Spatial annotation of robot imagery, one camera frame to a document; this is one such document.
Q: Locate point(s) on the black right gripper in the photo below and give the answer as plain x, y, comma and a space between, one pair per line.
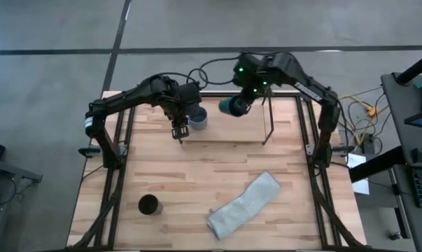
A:
251, 95

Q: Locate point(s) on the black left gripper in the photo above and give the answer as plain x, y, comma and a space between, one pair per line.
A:
184, 99

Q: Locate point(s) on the teal cup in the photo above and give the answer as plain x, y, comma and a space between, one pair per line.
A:
225, 106

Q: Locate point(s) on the grey-blue cup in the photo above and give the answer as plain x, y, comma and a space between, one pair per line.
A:
199, 120

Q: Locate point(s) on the black cup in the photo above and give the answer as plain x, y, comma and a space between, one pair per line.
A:
149, 204

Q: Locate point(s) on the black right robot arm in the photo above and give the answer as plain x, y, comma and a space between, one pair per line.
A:
328, 122

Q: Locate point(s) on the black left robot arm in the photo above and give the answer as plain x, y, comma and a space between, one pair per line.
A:
126, 96

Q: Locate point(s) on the grey waffle towel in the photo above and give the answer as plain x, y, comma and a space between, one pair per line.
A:
244, 204

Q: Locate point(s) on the black power strip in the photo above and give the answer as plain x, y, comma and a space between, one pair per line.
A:
367, 143

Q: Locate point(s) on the white paper sheet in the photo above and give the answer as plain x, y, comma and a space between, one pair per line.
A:
361, 185

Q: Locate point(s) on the dark grey desk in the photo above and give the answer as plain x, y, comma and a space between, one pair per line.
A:
396, 115

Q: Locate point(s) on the black monitor pole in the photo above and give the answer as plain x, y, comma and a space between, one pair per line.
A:
417, 68

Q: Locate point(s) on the grey side desk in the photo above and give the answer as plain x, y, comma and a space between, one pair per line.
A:
7, 169

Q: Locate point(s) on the desk caster wheel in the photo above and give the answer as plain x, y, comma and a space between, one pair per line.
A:
395, 235

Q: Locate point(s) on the black aluminium table frame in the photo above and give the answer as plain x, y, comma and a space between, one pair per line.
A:
217, 94

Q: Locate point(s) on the black side bracket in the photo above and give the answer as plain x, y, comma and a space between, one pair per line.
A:
90, 151
343, 150

